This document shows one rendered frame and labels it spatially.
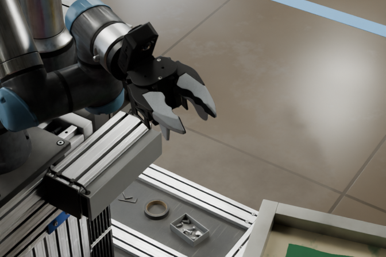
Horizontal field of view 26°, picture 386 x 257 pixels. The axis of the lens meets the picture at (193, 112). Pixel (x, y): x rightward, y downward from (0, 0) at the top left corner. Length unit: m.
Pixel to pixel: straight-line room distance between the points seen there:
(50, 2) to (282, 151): 2.22
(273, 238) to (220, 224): 1.07
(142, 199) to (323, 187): 0.81
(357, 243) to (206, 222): 1.14
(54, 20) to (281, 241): 0.76
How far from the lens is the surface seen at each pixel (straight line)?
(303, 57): 4.26
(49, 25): 1.62
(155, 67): 1.23
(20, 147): 1.72
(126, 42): 1.18
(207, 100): 1.17
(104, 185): 1.80
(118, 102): 1.44
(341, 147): 3.73
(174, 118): 1.15
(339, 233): 1.99
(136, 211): 3.09
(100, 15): 1.34
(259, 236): 1.94
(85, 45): 1.35
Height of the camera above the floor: 2.40
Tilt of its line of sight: 38 degrees down
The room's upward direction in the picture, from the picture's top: straight up
